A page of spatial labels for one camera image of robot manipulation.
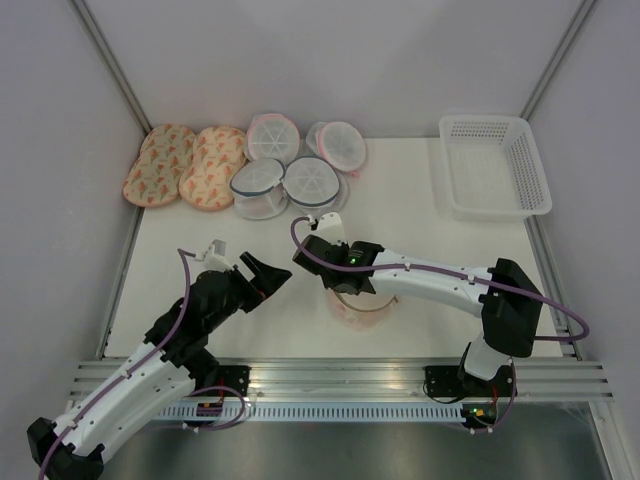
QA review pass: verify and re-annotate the beige trimmed round laundry bag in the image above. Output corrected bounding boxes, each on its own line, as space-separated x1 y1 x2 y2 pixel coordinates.
326 290 399 331

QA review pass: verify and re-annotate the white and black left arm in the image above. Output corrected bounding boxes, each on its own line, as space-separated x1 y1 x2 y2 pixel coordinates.
27 252 292 479

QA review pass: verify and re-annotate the floral peach bra pad left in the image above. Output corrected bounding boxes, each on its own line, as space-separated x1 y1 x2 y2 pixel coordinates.
122 124 196 208

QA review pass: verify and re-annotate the blue trimmed laundry bag right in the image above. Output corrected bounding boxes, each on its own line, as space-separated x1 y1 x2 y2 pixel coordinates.
283 157 349 218

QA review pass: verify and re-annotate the floral peach bra pad right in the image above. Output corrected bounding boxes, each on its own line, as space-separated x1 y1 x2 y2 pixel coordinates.
179 125 247 212

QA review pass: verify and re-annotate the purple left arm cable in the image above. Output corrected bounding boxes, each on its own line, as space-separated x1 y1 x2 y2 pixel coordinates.
37 247 249 480

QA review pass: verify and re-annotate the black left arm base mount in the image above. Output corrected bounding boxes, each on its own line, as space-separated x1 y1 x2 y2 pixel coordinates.
193 365 251 396

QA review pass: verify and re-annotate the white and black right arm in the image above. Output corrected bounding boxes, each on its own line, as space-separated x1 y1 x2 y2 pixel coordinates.
293 235 542 395

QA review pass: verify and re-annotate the pink trimmed laundry bag right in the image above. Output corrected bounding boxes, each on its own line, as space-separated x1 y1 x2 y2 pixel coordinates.
306 121 367 177

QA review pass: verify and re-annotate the white perforated plastic basket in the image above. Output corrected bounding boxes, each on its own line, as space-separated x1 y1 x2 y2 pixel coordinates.
439 114 552 222

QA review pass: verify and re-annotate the floral peach bra pad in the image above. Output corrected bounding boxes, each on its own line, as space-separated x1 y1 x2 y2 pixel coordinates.
179 125 247 212
122 124 196 208

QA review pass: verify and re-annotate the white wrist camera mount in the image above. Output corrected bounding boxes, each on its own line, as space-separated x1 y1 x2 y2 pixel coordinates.
193 239 233 272
311 212 348 245

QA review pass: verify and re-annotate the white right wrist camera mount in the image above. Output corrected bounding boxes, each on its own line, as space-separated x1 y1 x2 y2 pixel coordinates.
311 212 348 245

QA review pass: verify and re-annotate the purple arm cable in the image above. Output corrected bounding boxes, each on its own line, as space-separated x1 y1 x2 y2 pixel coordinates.
37 247 249 480
290 215 591 346

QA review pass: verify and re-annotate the pink trimmed laundry bag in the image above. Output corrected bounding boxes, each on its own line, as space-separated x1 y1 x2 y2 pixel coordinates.
306 121 367 177
244 113 300 165

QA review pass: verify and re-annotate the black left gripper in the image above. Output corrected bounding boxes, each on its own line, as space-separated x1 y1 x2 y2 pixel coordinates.
205 251 291 331

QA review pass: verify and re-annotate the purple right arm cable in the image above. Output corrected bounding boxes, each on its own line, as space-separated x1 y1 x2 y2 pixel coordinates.
290 215 591 346

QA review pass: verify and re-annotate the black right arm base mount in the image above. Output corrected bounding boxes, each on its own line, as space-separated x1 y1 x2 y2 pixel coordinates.
422 365 482 404

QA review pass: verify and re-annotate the pink trimmed laundry bag left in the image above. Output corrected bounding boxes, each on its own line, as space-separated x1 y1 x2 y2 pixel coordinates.
244 113 300 165

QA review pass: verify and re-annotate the white mesh laundry bag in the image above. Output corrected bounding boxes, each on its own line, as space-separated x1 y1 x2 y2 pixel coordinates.
230 158 288 220

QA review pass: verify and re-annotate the white slotted cable duct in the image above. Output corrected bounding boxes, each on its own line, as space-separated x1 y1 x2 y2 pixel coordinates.
156 401 464 423

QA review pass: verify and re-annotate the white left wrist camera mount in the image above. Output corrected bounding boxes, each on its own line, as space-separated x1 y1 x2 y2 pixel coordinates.
193 239 233 272

